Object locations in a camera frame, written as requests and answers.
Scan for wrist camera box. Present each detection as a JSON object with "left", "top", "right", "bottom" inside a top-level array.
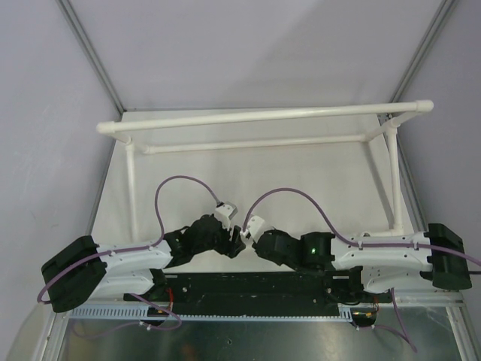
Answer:
[
  {"left": 246, "top": 216, "right": 271, "bottom": 240},
  {"left": 213, "top": 202, "right": 237, "bottom": 228}
]

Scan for white PVC pipe frame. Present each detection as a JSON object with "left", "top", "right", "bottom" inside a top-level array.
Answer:
[{"left": 96, "top": 100, "right": 434, "bottom": 241}]

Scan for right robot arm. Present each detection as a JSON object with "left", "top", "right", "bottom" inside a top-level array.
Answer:
[{"left": 245, "top": 217, "right": 472, "bottom": 302}]

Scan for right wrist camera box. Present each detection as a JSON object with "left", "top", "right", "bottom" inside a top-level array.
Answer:
[{"left": 246, "top": 216, "right": 271, "bottom": 240}]

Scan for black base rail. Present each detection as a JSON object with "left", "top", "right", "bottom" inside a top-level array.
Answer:
[{"left": 142, "top": 268, "right": 392, "bottom": 317}]

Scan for white faucet with chrome knob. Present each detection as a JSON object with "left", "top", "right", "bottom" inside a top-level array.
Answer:
[{"left": 234, "top": 226, "right": 251, "bottom": 252}]

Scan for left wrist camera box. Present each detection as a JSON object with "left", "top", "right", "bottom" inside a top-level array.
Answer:
[{"left": 213, "top": 202, "right": 237, "bottom": 228}]

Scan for aluminium table frame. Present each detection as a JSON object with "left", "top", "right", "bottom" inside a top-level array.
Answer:
[{"left": 38, "top": 289, "right": 480, "bottom": 360}]

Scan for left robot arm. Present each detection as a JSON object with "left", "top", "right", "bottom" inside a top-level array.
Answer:
[{"left": 39, "top": 214, "right": 246, "bottom": 313}]

